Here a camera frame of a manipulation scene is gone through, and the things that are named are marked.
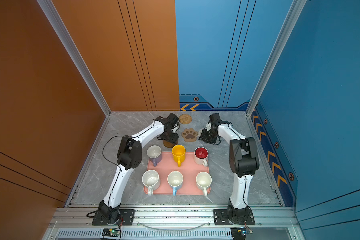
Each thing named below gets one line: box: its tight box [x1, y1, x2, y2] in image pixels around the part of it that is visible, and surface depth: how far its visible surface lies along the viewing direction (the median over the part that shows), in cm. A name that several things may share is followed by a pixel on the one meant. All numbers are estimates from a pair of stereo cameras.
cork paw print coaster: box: [181, 128, 198, 142], surface depth 107 cm
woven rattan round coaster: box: [178, 114, 193, 125], surface depth 118 cm
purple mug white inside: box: [146, 145, 162, 167], surface depth 91 cm
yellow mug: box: [172, 144, 186, 167], surface depth 87 cm
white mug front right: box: [195, 171, 213, 197], surface depth 79 cm
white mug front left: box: [142, 169, 161, 196], surface depth 81 cm
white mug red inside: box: [194, 146, 209, 167], surface depth 91 cm
